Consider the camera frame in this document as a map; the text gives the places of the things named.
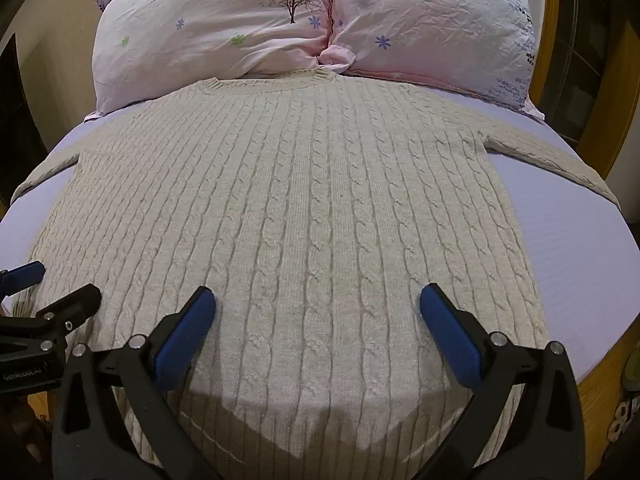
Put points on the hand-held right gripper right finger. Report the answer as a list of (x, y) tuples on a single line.
[(450, 332)]

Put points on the grey green shoe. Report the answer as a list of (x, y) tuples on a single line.
[(632, 370)]

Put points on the pink pillow with flower print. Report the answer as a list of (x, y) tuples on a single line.
[(430, 25)]

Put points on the pink pillow with tree print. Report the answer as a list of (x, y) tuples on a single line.
[(210, 30)]

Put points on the bed with lavender sheet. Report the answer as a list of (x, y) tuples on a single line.
[(607, 395)]

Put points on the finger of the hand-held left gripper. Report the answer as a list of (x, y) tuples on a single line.
[(24, 277), (75, 305)]

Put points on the white patterned slipper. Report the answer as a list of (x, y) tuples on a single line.
[(626, 421)]

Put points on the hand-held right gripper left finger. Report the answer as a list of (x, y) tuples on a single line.
[(186, 332)]

